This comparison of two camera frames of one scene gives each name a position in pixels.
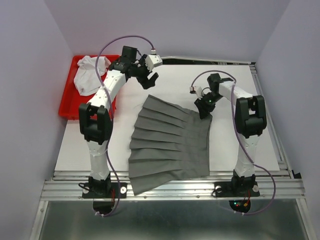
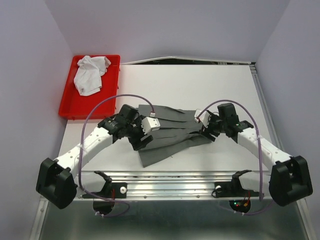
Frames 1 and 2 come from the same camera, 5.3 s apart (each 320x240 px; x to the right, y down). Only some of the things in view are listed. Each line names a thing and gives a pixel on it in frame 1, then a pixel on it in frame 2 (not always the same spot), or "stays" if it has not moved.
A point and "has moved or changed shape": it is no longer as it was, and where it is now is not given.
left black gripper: [151, 82] -> [137, 143]
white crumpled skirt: [86, 79] stays
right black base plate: [236, 189] stays
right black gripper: [203, 109] -> [205, 131]
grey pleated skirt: [168, 143] has moved or changed shape
